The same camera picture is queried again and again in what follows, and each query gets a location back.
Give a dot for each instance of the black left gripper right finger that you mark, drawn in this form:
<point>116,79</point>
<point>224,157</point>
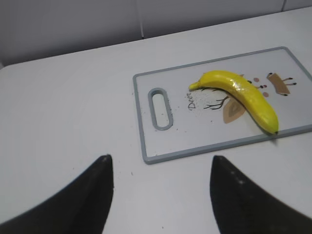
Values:
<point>240,206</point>

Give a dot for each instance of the yellow plastic banana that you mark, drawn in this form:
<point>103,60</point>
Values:
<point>244,92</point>

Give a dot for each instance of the white grey-rimmed cutting board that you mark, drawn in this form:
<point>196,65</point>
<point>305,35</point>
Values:
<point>174,122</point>

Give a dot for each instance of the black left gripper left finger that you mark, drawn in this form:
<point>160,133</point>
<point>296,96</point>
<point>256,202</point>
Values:
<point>82,207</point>

